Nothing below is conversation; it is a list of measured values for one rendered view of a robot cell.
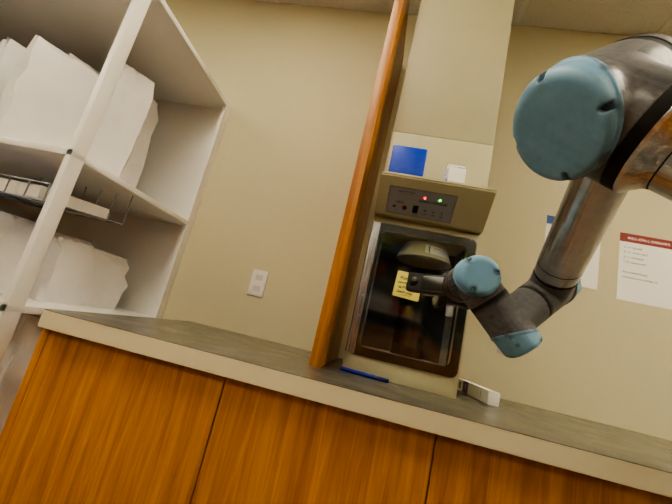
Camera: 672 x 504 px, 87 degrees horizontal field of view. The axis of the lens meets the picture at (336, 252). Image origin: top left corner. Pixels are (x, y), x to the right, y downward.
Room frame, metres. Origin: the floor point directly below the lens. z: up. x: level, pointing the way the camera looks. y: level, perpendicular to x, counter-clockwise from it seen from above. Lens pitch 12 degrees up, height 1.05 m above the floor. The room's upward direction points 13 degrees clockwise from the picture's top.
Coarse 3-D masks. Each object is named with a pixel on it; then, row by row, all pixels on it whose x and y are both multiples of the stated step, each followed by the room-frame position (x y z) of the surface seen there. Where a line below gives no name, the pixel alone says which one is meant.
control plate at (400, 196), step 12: (396, 192) 0.96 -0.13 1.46; (408, 192) 0.95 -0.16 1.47; (420, 192) 0.94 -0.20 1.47; (432, 192) 0.93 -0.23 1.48; (396, 204) 0.98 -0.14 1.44; (408, 204) 0.97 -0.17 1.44; (420, 204) 0.96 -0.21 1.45; (432, 204) 0.95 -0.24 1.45; (444, 204) 0.94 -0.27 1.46; (420, 216) 0.99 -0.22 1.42; (432, 216) 0.98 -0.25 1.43; (444, 216) 0.97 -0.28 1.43
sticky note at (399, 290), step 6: (402, 276) 1.01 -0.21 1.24; (396, 282) 1.01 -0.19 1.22; (402, 282) 1.01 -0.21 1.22; (396, 288) 1.01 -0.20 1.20; (402, 288) 1.01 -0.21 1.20; (396, 294) 1.01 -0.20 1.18; (402, 294) 1.01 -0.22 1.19; (408, 294) 1.01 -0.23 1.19; (414, 294) 1.01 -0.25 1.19; (414, 300) 1.01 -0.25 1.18
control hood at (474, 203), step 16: (384, 176) 0.93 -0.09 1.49; (400, 176) 0.92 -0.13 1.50; (416, 176) 0.91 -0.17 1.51; (384, 192) 0.97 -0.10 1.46; (448, 192) 0.92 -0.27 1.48; (464, 192) 0.90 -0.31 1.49; (480, 192) 0.89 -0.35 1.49; (496, 192) 0.88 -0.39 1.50; (384, 208) 1.00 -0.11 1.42; (464, 208) 0.93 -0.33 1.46; (480, 208) 0.92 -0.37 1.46; (432, 224) 1.00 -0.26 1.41; (448, 224) 0.98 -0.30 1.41; (464, 224) 0.97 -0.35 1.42; (480, 224) 0.95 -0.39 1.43
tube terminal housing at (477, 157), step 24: (408, 144) 1.03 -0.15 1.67; (432, 144) 1.02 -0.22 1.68; (456, 144) 1.01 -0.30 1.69; (480, 144) 1.00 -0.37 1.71; (432, 168) 1.02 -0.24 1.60; (480, 168) 1.00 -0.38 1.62; (360, 360) 1.03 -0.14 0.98; (408, 384) 1.01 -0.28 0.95; (432, 384) 1.00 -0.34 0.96; (456, 384) 0.99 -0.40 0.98
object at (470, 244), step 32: (384, 224) 1.03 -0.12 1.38; (384, 256) 1.02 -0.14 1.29; (416, 256) 1.01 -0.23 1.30; (448, 256) 0.99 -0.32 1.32; (384, 288) 1.02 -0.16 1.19; (384, 320) 1.02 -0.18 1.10; (416, 320) 1.00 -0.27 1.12; (448, 320) 0.99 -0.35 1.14; (384, 352) 1.01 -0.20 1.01; (416, 352) 1.00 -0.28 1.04; (448, 352) 0.99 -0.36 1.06
